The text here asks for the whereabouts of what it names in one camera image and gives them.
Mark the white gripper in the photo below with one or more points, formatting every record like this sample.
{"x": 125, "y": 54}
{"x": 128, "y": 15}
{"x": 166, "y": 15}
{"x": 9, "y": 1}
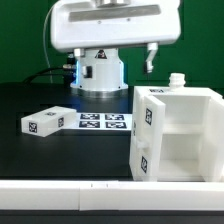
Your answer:
{"x": 89, "y": 24}

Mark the white block with tags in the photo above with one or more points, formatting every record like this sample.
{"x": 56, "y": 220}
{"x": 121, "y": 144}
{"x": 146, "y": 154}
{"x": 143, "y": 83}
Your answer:
{"x": 48, "y": 121}

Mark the white cabinet body box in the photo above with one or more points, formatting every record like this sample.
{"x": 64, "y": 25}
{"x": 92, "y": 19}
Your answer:
{"x": 183, "y": 129}

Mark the white front obstacle rail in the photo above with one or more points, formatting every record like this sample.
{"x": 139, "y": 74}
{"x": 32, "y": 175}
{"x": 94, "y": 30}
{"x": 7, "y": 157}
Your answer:
{"x": 111, "y": 195}

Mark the white base tag sheet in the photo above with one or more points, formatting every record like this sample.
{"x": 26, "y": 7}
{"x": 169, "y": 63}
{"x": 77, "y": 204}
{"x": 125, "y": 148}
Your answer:
{"x": 102, "y": 121}

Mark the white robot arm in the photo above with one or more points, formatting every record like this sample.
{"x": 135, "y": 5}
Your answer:
{"x": 107, "y": 73}

